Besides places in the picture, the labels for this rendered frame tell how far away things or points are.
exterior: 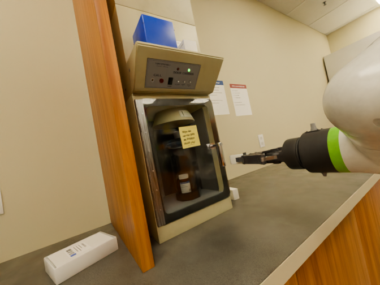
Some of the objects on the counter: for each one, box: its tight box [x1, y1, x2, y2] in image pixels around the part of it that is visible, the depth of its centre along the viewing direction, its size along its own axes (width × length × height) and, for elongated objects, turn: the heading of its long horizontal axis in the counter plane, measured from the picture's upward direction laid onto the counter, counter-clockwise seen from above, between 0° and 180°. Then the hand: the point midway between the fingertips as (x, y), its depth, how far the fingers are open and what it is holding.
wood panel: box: [72, 0, 155, 273], centre depth 65 cm, size 49×3×140 cm, turn 136°
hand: (238, 159), depth 57 cm, fingers closed
